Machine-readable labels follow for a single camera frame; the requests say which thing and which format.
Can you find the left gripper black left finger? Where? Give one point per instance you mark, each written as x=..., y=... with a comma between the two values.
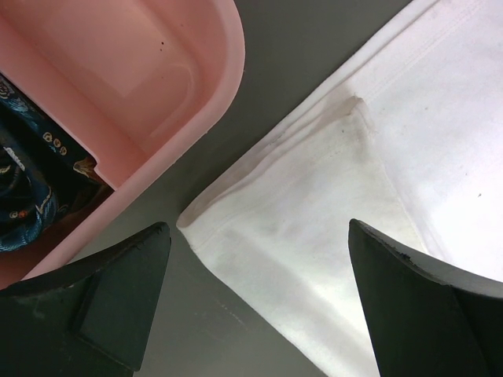
x=92, y=317

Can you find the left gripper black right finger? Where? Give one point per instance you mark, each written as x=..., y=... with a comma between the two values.
x=425, y=317

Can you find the white t shirt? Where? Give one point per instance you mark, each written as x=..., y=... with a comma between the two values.
x=406, y=136

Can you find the rolled dark patterned sock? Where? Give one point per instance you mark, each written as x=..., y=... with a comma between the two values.
x=46, y=174

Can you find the pink compartment organizer tray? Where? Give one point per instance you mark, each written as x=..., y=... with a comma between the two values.
x=136, y=83

